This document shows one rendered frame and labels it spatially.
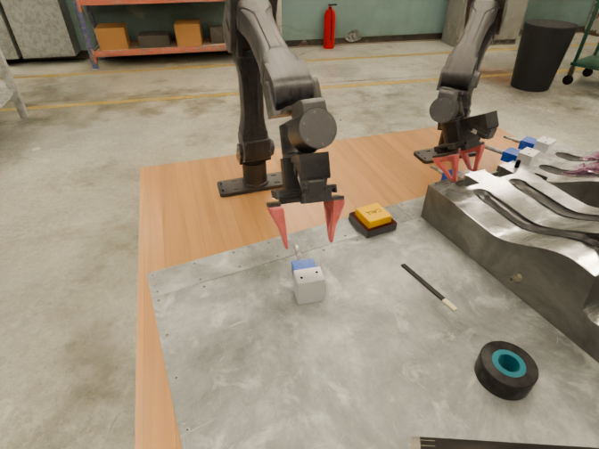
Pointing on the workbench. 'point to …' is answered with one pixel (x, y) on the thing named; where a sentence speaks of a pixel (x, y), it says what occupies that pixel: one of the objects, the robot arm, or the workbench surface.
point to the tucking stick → (430, 287)
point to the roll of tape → (491, 351)
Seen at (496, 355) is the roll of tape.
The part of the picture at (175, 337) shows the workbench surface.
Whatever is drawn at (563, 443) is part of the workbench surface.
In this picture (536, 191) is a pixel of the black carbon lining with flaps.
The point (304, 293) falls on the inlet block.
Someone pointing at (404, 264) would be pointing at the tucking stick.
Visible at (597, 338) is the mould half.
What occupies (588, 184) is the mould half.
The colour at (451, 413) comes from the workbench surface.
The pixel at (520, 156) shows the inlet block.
